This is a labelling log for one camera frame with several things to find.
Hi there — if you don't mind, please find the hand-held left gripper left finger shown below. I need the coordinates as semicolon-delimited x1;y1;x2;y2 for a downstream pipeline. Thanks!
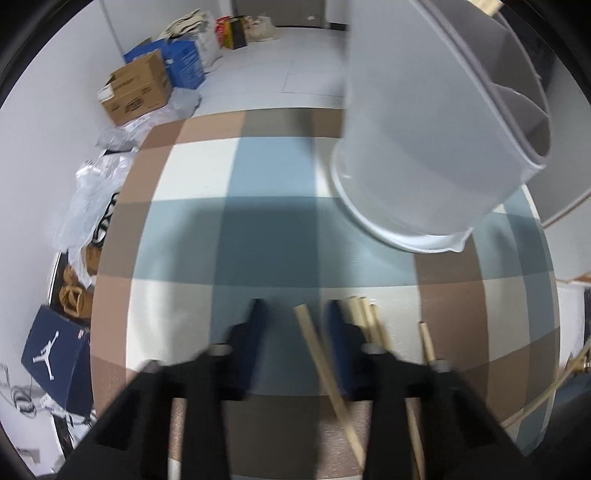
60;298;269;480

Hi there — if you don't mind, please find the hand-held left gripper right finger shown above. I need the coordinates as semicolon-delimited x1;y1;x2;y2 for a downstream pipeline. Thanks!
323;299;536;480

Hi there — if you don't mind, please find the single wooden chopstick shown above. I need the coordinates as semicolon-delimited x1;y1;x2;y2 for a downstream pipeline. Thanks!
294;305;368;469

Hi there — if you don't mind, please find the bundle of wooden chopsticks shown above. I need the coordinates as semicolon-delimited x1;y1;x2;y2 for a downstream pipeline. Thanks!
346;295;437;480

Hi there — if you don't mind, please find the white plastic utensil holder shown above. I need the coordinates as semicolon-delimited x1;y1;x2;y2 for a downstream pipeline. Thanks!
330;0;553;254

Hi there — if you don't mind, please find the plaid tablecloth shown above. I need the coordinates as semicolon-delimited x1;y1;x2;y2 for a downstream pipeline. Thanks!
90;107;561;480

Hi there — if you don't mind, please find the brown boot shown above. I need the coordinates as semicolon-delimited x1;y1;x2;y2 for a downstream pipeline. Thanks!
85;242;105;275

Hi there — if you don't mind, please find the black and white sneaker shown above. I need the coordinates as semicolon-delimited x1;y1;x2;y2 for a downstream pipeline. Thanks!
92;191;122;247

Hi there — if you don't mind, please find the navy shoe box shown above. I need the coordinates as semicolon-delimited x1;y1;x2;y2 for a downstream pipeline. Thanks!
21;305;95;416

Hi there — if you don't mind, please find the clear plastic bag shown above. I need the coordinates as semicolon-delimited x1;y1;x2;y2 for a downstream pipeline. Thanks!
53;154;137;252

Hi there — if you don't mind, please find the brown cardboard box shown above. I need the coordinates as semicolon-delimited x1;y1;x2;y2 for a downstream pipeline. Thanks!
96;49;174;126

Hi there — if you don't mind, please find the blue cardboard box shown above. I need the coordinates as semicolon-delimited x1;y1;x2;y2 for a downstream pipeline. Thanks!
123;38;206;88

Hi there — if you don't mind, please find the black paper bag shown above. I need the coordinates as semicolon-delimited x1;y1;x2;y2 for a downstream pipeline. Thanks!
226;15;247;51

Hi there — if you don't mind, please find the beige tote bag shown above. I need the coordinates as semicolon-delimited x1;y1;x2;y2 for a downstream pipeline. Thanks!
244;15;279;42

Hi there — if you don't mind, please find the grey door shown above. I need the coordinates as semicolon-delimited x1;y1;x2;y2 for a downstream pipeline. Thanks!
233;0;326;26

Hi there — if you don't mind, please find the beige cord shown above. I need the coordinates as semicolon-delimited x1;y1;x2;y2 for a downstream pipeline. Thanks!
503;344;591;428

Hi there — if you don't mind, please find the white cable bundle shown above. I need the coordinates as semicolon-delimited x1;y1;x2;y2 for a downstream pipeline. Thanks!
0;364;93;453

